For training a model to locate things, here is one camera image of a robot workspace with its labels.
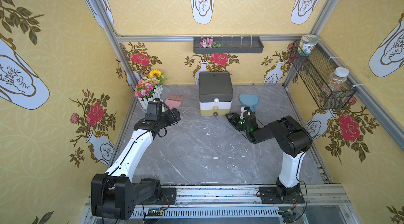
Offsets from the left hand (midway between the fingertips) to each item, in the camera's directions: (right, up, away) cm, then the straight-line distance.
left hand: (167, 115), depth 85 cm
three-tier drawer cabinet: (+27, +12, +5) cm, 30 cm away
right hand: (+37, 0, +15) cm, 40 cm away
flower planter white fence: (-14, +16, +13) cm, 25 cm away
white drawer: (+30, +5, +10) cm, 32 cm away
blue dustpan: (+53, +8, +28) cm, 60 cm away
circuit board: (-3, -44, -12) cm, 46 cm away
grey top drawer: (+27, +10, +5) cm, 29 cm away
